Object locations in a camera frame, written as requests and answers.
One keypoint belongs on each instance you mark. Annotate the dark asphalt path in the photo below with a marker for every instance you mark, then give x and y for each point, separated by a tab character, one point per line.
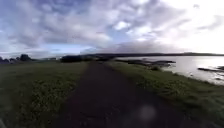
103	96

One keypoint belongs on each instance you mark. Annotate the dark bushes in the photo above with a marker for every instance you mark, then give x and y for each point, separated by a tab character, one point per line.
75	58

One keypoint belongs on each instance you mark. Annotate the dark rocks in water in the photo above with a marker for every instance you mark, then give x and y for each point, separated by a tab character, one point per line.
150	62

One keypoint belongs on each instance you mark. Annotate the distant dark shoreline hills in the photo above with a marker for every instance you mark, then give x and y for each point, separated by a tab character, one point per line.
150	54

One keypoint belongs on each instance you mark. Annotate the grass verge strip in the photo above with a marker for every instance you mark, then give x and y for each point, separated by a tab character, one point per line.
180	88

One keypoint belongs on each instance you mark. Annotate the grass field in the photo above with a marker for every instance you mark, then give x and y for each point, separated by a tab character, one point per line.
33	88

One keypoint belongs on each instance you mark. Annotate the pale water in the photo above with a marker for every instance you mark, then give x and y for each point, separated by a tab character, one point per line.
196	64

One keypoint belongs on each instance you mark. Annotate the dark rock strips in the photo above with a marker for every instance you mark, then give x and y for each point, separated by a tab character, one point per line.
211	70

